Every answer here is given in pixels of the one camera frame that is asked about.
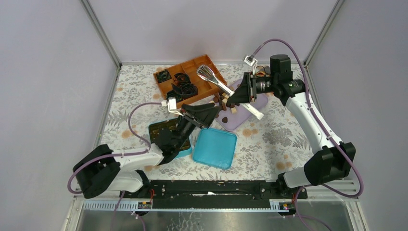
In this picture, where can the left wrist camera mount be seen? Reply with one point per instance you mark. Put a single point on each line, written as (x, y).
(171, 105)

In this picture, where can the rolled dark green tie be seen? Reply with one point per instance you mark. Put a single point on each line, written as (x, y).
(174, 94)

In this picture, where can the rolled dark patterned tie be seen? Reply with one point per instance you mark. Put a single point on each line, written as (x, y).
(185, 90)

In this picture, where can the orange grey cloth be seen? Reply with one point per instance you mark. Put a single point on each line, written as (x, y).
(262, 71)

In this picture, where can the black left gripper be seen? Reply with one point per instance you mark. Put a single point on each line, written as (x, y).
(202, 115)

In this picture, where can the teal box lid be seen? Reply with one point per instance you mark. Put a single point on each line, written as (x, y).
(215, 148)

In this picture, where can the rolled dark floral tie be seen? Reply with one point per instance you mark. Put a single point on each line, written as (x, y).
(162, 76)

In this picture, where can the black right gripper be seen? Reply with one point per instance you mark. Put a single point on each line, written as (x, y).
(246, 93)

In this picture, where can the pile of assorted chocolates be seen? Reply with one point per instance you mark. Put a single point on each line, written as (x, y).
(221, 99)

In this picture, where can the wooden compartment tray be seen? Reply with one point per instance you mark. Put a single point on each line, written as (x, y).
(189, 67)

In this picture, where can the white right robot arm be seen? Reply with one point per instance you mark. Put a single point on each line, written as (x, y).
(332, 157)

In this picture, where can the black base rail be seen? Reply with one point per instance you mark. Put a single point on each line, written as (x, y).
(215, 194)

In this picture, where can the lavender plastic tray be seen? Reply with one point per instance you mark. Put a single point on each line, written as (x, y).
(231, 118)

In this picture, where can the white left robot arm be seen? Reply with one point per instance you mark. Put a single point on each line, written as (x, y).
(105, 169)

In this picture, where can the metal serving tongs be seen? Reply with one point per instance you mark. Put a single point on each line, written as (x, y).
(207, 74)

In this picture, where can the teal chocolate box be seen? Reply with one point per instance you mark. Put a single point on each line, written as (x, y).
(172, 137)

